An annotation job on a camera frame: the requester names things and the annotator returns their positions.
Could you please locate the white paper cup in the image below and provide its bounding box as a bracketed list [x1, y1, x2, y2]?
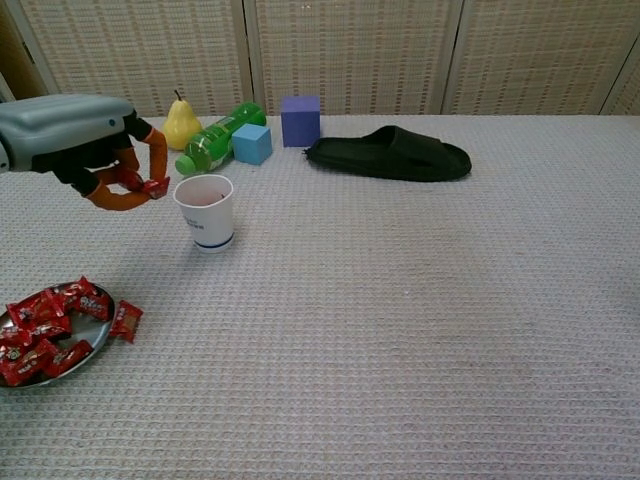
[172, 173, 235, 254]

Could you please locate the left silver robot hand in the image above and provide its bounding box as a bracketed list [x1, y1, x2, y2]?
[0, 93, 170, 213]

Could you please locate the black slipper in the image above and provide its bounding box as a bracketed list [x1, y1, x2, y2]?
[301, 124, 473, 183]

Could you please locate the red candy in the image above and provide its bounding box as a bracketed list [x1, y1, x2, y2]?
[119, 169, 171, 200]
[0, 339, 59, 387]
[27, 322, 71, 341]
[44, 275, 96, 311]
[0, 324, 34, 361]
[5, 292, 69, 326]
[108, 299, 145, 344]
[72, 292, 115, 321]
[42, 339, 95, 379]

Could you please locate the green plastic bottle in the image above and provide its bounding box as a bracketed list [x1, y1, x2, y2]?
[174, 101, 268, 177]

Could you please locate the yellow pear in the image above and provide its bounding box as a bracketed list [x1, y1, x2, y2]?
[160, 89, 204, 152]

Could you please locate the round metal plate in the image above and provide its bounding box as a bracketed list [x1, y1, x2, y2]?
[0, 282, 117, 389]

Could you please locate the brown wooden board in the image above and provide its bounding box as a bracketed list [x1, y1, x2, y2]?
[0, 9, 56, 104]

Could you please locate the white woven tablecloth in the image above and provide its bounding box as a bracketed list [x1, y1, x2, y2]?
[0, 114, 640, 480]

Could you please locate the light blue cube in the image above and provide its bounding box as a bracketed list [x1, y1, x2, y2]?
[231, 123, 274, 166]

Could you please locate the woven folding screen panel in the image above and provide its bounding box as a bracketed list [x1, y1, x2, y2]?
[0, 0, 254, 119]
[243, 0, 464, 117]
[442, 0, 640, 117]
[599, 47, 640, 117]

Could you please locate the purple cube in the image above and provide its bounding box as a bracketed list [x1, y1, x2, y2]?
[280, 95, 322, 149]

